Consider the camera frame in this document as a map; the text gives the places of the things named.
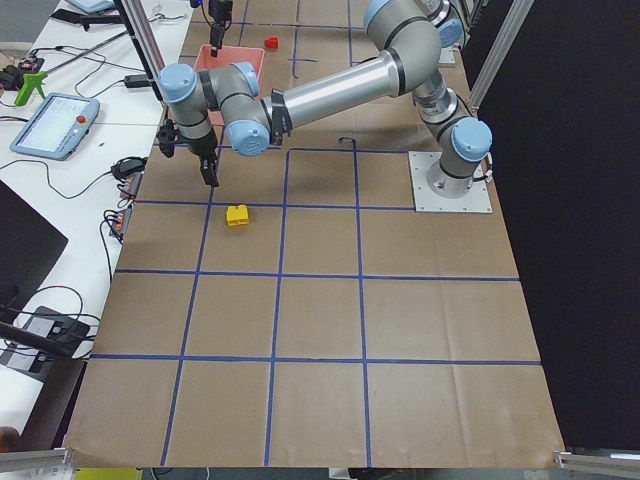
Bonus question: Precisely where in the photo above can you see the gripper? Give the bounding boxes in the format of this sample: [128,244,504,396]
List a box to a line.
[208,0,234,56]
[157,119,219,188]

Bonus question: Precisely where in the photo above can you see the red block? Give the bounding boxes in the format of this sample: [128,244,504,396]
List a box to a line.
[264,36,280,50]

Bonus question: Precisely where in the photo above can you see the yellow block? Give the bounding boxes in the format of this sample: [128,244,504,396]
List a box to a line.
[225,204,251,227]

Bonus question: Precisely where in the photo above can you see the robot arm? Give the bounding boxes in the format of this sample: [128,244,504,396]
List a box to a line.
[190,1,466,57]
[157,0,493,198]

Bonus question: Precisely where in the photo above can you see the pink plastic box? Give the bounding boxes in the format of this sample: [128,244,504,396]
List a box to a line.
[194,45,265,107]

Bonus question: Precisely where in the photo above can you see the teach pendant tablet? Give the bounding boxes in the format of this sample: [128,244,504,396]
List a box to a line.
[10,93,100,161]

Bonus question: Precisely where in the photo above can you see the green clamp tool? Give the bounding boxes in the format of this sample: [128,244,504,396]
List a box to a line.
[14,71,48,107]

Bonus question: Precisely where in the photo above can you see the black monitor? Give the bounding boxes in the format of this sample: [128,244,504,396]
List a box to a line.
[1,182,68,310]

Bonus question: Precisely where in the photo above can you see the aluminium frame post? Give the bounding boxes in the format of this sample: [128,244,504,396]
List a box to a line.
[114,0,165,102]

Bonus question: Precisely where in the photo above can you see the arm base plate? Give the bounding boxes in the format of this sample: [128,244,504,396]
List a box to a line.
[408,151,493,214]

